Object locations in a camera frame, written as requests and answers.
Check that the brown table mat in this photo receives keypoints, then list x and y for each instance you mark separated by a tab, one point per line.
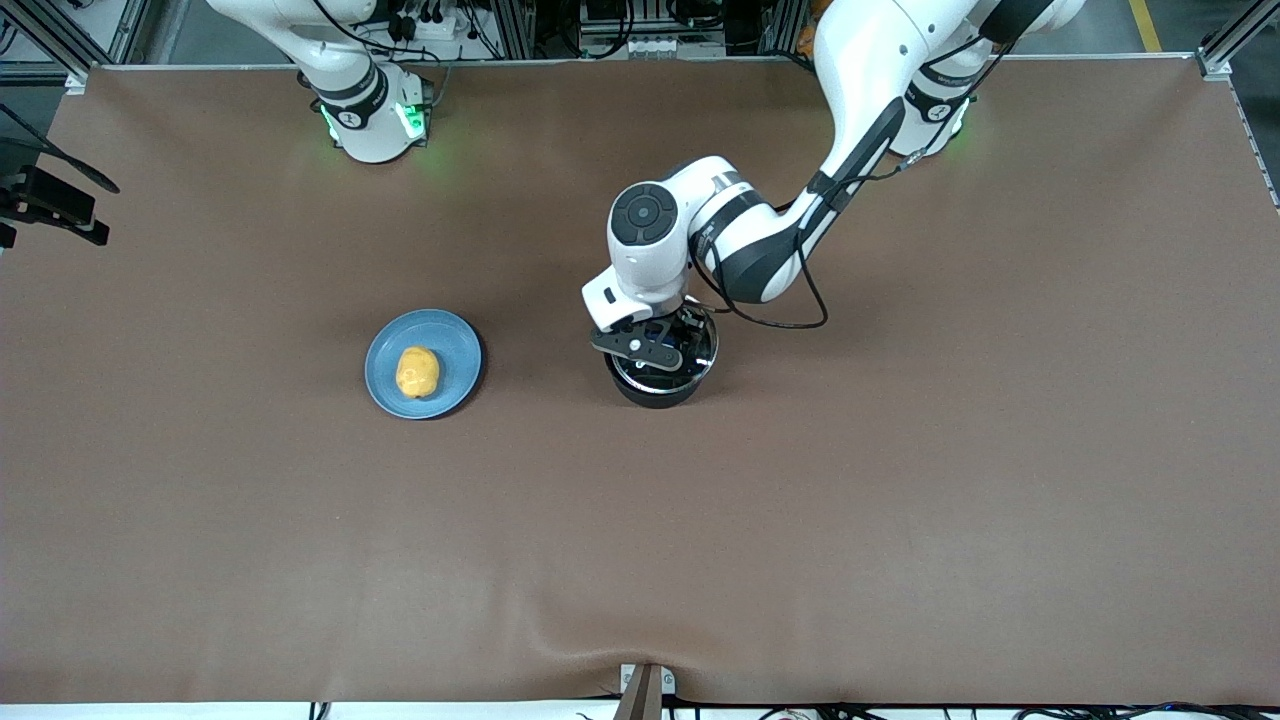
800	550

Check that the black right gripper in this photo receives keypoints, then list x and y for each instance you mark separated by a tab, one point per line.
30	192

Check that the glass lid with blue knob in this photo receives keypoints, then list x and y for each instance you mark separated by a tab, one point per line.
665	378

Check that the blue round plate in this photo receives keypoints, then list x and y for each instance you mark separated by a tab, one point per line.
455	335

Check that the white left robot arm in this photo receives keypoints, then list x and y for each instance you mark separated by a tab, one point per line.
860	60

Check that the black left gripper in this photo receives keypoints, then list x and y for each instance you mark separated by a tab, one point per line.
692	331

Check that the yellow potato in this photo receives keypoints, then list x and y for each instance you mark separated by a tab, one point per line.
417	372

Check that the white connector strip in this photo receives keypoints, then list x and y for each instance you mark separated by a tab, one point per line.
640	46

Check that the white power strip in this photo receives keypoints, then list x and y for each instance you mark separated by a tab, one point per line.
440	25

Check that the grey metal mount bracket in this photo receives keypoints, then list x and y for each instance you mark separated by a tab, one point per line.
645	690

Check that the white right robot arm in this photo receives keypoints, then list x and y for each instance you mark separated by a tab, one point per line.
365	130

